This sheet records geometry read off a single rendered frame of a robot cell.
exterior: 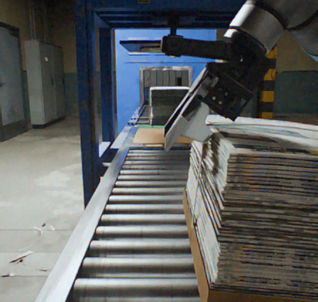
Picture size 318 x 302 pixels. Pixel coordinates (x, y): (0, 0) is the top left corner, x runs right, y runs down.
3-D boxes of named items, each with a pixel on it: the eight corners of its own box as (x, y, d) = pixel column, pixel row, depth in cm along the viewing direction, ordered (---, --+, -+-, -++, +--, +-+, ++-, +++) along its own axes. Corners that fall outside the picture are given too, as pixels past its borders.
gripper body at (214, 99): (231, 126, 48) (280, 60, 46) (186, 94, 48) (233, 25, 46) (222, 120, 56) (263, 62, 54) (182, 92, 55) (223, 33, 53)
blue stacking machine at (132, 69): (220, 168, 399) (226, -7, 356) (118, 168, 399) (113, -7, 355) (204, 143, 546) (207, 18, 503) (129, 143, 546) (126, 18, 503)
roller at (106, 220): (287, 238, 77) (289, 219, 76) (96, 239, 77) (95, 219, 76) (279, 228, 82) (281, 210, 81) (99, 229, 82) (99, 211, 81)
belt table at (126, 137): (239, 165, 158) (240, 146, 156) (110, 165, 158) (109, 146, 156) (215, 138, 227) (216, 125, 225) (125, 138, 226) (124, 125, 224)
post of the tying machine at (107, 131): (117, 234, 232) (110, 11, 200) (105, 234, 232) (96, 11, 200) (118, 229, 240) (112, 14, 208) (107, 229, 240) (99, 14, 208)
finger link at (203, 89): (192, 119, 45) (221, 72, 47) (184, 112, 45) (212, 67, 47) (182, 126, 49) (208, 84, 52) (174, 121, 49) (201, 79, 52)
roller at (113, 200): (269, 215, 90) (270, 199, 89) (105, 216, 90) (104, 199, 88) (263, 208, 95) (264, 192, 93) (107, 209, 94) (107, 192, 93)
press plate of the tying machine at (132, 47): (231, 46, 153) (231, 40, 153) (119, 46, 153) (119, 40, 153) (212, 54, 207) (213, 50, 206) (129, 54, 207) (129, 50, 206)
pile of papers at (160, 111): (190, 124, 228) (191, 88, 222) (149, 124, 228) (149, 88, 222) (186, 118, 265) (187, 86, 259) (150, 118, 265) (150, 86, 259)
